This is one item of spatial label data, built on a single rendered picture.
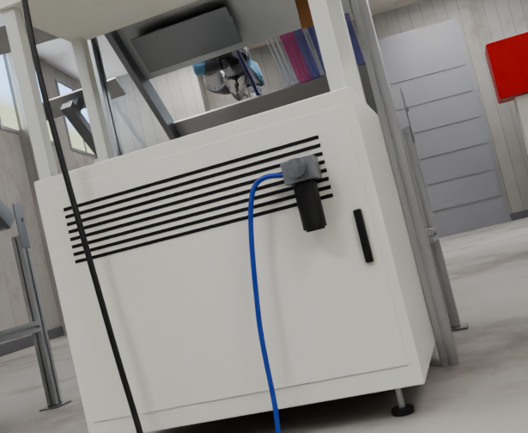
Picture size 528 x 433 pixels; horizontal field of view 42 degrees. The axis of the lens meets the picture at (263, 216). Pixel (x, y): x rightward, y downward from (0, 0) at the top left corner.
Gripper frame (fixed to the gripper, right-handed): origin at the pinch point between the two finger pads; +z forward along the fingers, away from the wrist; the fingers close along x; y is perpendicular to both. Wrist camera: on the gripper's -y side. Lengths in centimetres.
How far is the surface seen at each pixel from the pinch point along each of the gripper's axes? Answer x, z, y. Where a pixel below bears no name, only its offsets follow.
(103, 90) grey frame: 21, 27, -48
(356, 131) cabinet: -48, 78, -68
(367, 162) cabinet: -48, 83, -65
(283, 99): -18.0, 14.0, -7.8
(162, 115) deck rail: 19.1, 14.5, -18.0
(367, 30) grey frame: -51, 32, -44
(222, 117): 2.8, 13.9, -8.0
